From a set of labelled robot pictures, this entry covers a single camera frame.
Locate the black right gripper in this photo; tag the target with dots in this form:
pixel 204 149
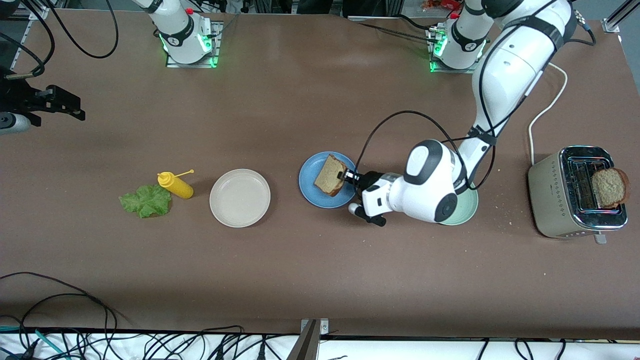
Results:
pixel 19 98

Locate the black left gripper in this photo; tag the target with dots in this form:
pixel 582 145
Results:
pixel 370 179

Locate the brown bread slice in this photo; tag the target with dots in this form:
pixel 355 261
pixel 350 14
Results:
pixel 327 177
pixel 610 188

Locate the green lettuce leaf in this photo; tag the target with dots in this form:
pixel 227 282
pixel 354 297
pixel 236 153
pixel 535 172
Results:
pixel 147 201

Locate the yellow mustard squeeze bottle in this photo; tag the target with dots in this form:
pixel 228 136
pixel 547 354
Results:
pixel 177 186

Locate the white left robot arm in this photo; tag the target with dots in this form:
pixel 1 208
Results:
pixel 515 65

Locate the blue plate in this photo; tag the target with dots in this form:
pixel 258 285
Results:
pixel 310 187

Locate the light green plate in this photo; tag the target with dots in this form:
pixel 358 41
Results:
pixel 465 212

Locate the beige plate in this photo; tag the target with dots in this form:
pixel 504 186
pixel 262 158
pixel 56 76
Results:
pixel 240 198

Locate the beige chrome toaster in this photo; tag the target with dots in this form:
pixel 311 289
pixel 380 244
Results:
pixel 550 200

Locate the aluminium frame profile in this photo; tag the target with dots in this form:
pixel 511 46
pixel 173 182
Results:
pixel 612 25
pixel 22 42

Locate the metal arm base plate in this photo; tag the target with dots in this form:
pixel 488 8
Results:
pixel 457 71
pixel 192 65

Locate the grey metal mounting post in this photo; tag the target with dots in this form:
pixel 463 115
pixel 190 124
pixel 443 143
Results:
pixel 310 345

